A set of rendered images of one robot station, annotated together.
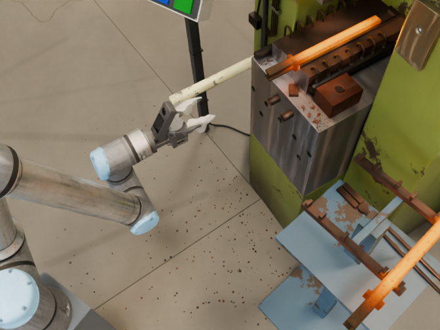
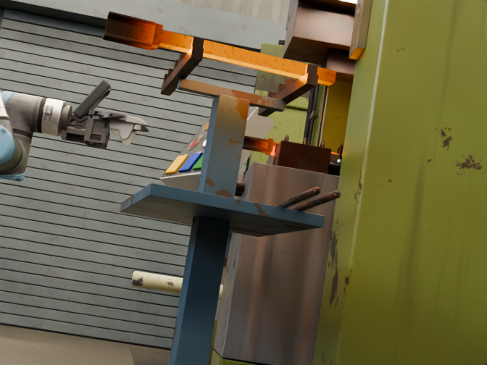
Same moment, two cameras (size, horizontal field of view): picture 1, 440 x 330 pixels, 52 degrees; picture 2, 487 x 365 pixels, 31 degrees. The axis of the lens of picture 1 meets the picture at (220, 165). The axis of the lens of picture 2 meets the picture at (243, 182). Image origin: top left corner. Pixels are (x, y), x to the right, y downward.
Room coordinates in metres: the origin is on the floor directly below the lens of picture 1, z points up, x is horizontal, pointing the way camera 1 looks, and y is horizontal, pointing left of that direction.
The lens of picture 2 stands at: (-1.02, -1.07, 0.58)
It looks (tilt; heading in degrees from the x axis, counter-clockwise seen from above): 8 degrees up; 23
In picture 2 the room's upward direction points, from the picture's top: 9 degrees clockwise
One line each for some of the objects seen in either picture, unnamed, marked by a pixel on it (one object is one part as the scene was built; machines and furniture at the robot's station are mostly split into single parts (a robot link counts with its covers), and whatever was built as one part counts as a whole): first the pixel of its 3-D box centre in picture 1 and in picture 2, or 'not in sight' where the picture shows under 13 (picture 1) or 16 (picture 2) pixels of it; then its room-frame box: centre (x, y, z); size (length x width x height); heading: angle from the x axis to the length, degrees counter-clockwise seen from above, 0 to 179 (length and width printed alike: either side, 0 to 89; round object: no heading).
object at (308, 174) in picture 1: (338, 99); (343, 279); (1.07, -0.48, 0.69); 0.56 x 0.38 x 0.45; 117
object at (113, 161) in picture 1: (114, 158); (20, 112); (0.71, 0.30, 0.98); 0.12 x 0.09 x 0.10; 117
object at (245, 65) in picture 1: (217, 78); (207, 290); (1.29, -0.02, 0.62); 0.44 x 0.05 x 0.05; 117
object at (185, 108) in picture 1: (188, 108); (128, 134); (0.87, 0.08, 0.98); 0.09 x 0.03 x 0.06; 135
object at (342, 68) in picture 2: not in sight; (380, 72); (1.11, -0.49, 1.24); 0.30 x 0.07 x 0.06; 117
